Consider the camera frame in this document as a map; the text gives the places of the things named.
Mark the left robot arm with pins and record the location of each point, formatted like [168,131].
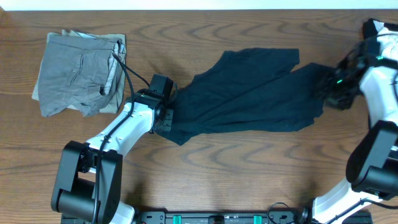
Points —
[88,183]

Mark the black and white garment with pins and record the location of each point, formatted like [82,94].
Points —
[372,27]

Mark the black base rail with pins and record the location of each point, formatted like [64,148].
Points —
[283,217]

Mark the dark navy t-shirt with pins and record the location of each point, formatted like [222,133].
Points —
[248,90]

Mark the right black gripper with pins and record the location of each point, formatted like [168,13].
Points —
[343,104]

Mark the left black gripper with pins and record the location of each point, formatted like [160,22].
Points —
[168,126]

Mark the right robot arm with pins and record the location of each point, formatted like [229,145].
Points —
[369,69]

